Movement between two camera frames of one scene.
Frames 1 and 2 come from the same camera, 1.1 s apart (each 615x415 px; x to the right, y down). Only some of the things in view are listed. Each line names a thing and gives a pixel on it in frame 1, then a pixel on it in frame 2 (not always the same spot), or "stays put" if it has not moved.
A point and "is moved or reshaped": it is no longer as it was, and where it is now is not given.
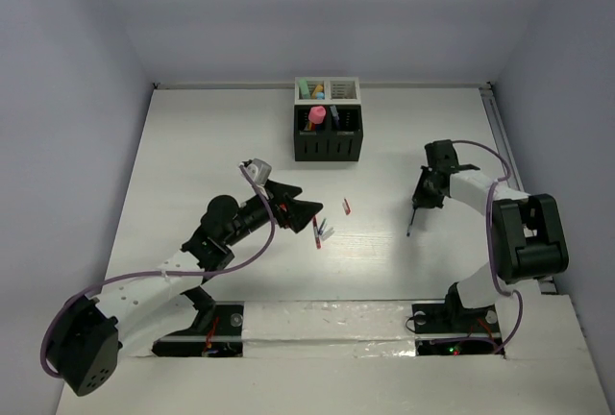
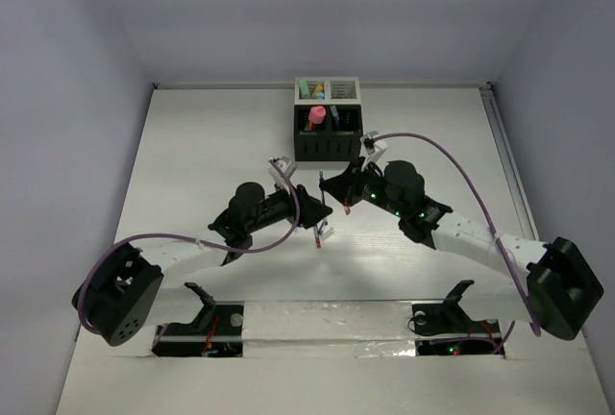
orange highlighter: [318, 89] stays put
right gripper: [420, 200] → [344, 186]
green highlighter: [304, 86] stays put
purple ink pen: [335, 116] stays put
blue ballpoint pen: [409, 228] is moved or reshaped
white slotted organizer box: [337, 90] stays put
